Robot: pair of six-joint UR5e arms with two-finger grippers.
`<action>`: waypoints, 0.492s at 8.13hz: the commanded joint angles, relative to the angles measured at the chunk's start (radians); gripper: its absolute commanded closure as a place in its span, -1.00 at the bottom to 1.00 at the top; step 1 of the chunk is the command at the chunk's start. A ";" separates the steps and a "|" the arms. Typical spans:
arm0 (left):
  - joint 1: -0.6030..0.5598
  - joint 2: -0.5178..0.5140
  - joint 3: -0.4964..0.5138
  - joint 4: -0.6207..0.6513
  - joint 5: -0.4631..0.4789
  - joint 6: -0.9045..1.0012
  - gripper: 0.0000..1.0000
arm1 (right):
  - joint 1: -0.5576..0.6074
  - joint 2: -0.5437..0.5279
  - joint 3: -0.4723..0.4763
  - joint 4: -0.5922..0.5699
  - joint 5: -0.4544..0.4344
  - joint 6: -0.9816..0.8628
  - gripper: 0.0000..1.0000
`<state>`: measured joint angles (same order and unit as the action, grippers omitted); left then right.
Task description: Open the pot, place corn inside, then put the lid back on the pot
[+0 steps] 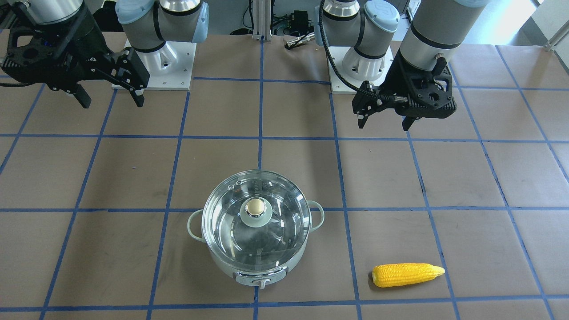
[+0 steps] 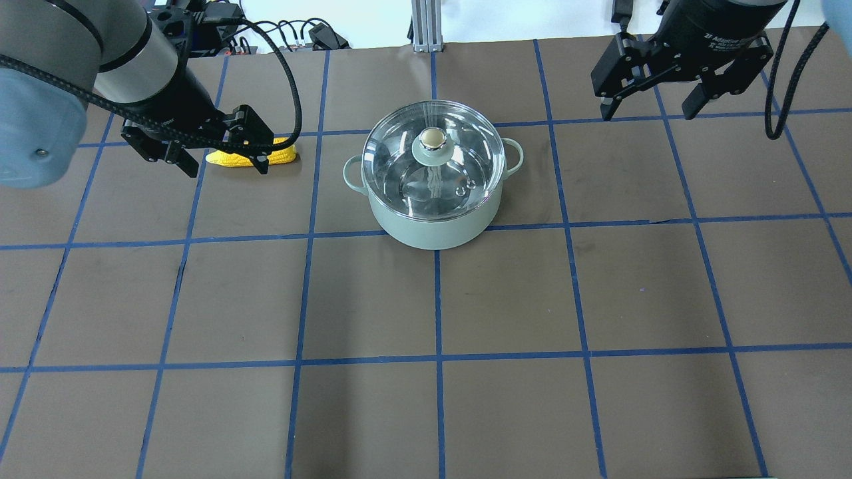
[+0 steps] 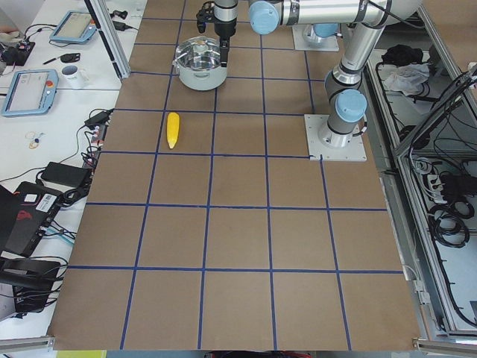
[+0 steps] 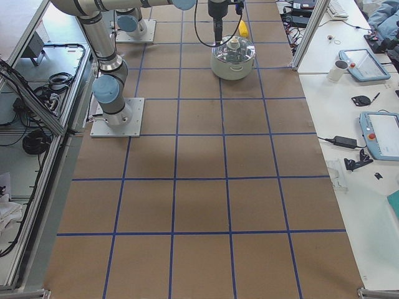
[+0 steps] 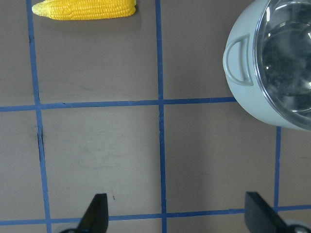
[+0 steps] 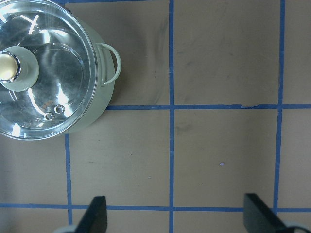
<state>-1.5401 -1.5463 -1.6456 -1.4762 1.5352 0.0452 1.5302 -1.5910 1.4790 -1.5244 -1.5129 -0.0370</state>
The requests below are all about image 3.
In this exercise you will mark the black gripper body at lid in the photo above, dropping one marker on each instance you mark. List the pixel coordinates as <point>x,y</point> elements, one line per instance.
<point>224,30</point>

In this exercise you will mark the black lid gripper finger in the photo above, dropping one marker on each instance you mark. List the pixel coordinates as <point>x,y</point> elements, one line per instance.
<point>223,51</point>

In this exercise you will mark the glass pot lid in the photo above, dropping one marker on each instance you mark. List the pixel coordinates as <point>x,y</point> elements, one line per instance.
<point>198,54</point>

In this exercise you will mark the yellow corn cob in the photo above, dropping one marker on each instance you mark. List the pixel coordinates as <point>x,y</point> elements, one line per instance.
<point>172,129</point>

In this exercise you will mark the silver robot arm holding corn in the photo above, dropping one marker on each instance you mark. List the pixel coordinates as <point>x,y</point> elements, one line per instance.
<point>347,103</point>

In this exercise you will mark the silver robot arm holding lid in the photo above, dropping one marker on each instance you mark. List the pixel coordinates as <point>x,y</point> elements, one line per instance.
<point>370,18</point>

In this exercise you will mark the pale green cooking pot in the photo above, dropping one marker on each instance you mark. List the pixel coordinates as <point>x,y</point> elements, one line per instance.
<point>201,80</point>

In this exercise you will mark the blue teach pendant far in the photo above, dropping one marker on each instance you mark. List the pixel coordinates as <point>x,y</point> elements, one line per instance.
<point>75,28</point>

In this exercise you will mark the blue teach pendant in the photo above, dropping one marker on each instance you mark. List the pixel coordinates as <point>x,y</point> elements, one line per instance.
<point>75,28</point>
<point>31,93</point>

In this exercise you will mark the white mug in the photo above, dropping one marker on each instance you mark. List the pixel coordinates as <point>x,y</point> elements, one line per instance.
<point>76,78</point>

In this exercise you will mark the brown gridded table mat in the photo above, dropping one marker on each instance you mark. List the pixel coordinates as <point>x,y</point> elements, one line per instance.
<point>234,239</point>

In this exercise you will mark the blue teach pendant near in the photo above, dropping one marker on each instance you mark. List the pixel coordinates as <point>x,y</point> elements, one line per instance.
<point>31,93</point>

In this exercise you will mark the black power brick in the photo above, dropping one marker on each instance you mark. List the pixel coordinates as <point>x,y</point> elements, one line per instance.
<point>66,175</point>

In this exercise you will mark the second grey arm base plate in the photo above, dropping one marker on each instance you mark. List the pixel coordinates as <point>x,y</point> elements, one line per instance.
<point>318,37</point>

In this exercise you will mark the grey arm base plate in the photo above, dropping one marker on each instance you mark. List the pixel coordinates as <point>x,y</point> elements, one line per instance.
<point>323,144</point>

